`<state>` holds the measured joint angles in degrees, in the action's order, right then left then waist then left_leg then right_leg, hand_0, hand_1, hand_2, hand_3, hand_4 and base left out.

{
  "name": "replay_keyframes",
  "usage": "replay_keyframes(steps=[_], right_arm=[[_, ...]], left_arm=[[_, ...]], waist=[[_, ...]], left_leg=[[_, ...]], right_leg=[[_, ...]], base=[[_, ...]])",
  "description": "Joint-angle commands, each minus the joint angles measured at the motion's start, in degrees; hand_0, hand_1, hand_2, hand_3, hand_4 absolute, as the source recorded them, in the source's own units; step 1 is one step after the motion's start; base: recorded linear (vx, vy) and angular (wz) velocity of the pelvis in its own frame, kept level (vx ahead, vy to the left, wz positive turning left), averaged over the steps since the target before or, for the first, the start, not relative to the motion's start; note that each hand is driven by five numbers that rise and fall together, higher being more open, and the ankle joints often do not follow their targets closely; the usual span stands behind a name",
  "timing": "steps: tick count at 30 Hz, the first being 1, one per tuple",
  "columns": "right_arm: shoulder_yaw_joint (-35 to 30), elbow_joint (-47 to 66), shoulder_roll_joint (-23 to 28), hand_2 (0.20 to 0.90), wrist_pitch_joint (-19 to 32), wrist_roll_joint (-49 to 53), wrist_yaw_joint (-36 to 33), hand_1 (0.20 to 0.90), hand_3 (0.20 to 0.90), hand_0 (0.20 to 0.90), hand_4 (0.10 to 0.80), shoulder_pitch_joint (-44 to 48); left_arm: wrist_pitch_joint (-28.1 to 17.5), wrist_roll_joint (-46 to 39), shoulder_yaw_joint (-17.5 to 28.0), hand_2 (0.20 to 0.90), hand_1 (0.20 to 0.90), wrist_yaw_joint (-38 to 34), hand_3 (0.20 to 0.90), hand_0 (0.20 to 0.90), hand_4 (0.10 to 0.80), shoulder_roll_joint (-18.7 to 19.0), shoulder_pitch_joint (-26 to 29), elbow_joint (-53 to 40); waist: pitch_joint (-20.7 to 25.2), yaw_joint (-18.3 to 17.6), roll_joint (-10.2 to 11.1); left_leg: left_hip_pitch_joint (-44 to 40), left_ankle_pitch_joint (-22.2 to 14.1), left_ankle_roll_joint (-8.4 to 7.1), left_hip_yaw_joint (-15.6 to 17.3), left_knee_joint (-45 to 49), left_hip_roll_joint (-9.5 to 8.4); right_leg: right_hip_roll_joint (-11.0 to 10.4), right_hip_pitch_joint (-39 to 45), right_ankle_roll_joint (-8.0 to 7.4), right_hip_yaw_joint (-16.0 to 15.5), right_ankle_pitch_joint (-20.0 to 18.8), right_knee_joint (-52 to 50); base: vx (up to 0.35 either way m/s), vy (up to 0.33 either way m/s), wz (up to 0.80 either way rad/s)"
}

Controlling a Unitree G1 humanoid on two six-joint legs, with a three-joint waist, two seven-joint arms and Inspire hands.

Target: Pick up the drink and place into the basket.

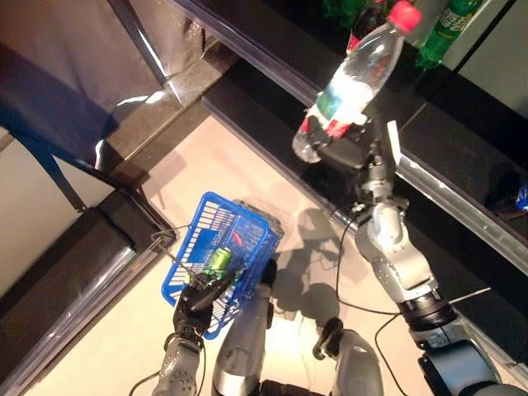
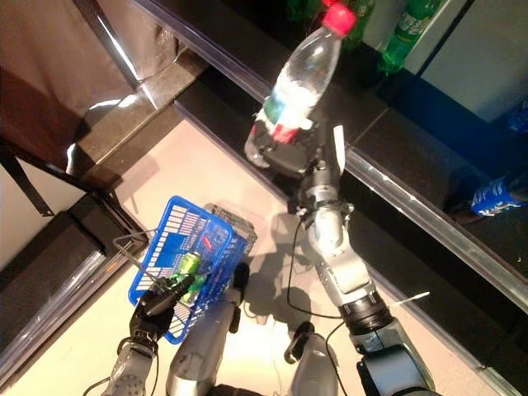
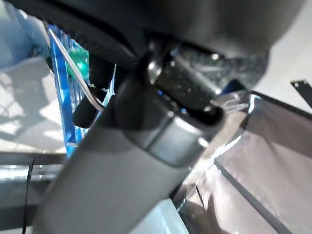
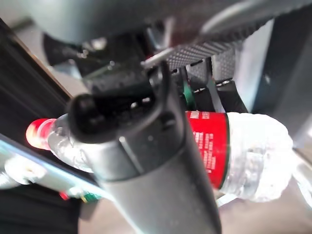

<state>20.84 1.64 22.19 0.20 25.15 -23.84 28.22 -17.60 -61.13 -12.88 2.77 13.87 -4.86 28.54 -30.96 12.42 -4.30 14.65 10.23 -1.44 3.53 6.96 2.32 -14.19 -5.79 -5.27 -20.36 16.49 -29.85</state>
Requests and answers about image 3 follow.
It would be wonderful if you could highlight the green Sprite bottle yellow cap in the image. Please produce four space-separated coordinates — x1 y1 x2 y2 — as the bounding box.
68 45 90 78

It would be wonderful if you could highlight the blue plastic shopping basket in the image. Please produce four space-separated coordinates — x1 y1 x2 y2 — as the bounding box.
46 23 247 159

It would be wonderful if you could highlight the grey left robot leg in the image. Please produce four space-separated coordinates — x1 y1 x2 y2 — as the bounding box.
0 0 51 71

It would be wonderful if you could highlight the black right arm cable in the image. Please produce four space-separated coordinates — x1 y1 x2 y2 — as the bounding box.
23 156 35 234

